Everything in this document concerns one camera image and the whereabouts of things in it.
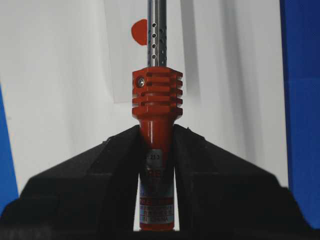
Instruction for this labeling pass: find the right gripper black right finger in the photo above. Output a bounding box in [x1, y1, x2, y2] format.
[173, 125, 320, 240]

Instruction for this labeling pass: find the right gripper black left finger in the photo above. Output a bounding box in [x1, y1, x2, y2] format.
[0, 126, 141, 240]

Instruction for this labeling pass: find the red handled soldering iron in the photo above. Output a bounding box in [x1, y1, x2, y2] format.
[132, 0, 183, 231]

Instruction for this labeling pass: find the large white base board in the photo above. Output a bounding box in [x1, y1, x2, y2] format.
[0, 0, 288, 207]

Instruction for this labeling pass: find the right red dot mark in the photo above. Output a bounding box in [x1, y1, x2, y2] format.
[131, 19, 148, 46]

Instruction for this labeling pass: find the small white raised plate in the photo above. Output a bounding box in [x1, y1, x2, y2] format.
[104, 0, 200, 103]

